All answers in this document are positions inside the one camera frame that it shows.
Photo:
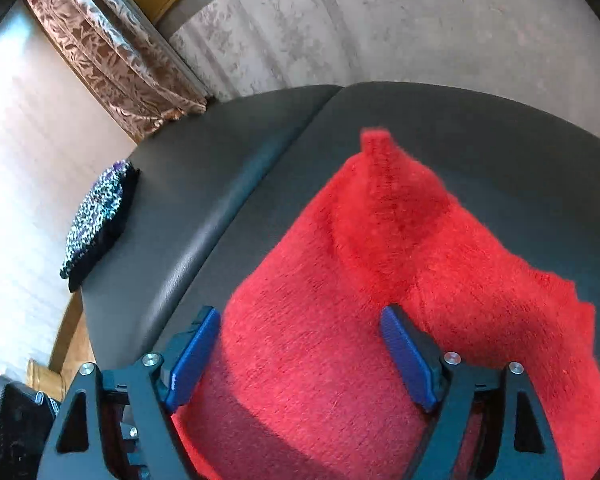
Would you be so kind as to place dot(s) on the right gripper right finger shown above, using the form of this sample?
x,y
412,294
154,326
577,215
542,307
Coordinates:
x,y
514,439

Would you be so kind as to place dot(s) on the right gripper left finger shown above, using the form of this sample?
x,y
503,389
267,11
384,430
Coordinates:
x,y
116,424

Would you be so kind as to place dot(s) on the brown floral curtain left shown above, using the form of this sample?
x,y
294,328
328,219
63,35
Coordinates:
x,y
122,60

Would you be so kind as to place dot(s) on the bright red fuzzy sweater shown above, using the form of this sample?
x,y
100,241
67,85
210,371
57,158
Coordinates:
x,y
301,385

